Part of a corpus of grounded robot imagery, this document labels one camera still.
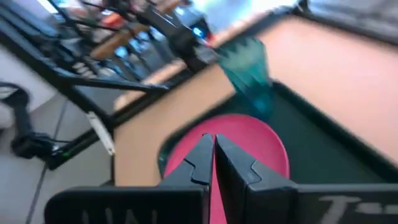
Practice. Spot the blue faceted plastic cup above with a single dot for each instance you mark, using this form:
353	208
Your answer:
248	71

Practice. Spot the pink plastic plate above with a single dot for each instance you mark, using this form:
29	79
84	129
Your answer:
255	137

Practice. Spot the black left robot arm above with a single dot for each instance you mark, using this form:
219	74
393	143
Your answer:
174	28

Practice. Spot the white tag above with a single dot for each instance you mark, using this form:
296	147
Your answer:
101	133

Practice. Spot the dark green serving tray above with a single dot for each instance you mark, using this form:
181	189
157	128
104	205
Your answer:
317	149

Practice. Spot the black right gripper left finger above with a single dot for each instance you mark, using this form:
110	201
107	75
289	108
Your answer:
186	202

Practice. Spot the black aluminium table frame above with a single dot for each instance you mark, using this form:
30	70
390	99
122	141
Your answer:
93	82

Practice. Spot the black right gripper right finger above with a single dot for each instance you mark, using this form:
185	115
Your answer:
248	199

